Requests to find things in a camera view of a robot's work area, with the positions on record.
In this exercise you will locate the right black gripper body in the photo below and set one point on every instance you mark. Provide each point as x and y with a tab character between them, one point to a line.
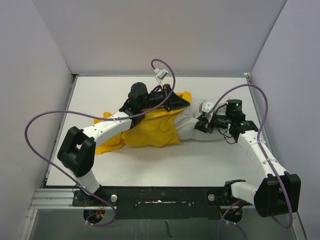
217	121

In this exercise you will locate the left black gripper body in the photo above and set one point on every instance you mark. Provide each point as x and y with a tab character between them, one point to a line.
155	98

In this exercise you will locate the white pillow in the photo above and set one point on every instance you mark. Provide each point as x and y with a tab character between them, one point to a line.
186	120

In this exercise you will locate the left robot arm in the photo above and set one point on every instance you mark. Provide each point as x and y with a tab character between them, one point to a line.
77	152

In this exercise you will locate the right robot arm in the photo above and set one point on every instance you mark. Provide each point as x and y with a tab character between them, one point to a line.
279	191

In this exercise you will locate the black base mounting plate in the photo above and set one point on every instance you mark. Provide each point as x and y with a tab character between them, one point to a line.
161	203

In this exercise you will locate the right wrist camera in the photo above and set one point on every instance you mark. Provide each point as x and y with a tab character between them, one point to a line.
205	109

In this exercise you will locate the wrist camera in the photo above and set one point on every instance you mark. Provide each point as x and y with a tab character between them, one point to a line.
205	109
160	74

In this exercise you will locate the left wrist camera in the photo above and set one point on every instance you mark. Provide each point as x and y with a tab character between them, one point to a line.
160	74

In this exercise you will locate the aluminium frame rail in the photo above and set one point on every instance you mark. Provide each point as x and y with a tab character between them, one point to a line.
192	164

